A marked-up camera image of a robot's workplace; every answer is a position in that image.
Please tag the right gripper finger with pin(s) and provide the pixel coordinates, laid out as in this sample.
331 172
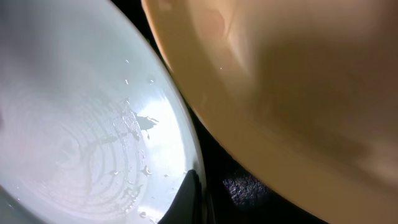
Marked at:
186 207

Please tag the yellow plate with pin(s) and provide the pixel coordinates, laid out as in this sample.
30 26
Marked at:
301 93

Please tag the light green plate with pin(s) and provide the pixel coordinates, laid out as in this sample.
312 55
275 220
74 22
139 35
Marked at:
93 129

